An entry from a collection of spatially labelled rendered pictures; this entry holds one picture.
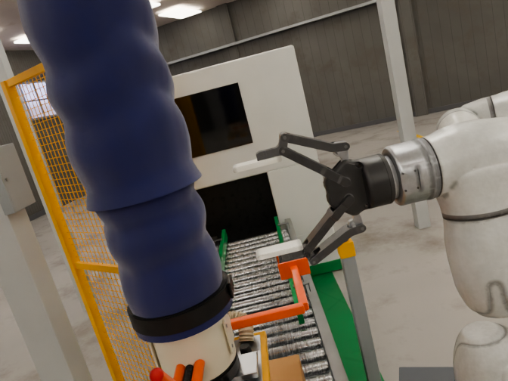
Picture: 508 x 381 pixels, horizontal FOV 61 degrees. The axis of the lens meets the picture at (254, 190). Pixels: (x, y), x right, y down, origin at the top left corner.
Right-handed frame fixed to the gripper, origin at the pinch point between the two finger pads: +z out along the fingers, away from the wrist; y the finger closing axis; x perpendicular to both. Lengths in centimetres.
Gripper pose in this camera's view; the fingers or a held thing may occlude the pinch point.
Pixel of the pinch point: (252, 211)
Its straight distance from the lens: 63.7
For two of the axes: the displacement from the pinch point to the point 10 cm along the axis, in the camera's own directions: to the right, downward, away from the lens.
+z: -9.7, 2.4, 0.4
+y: 2.4, 9.4, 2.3
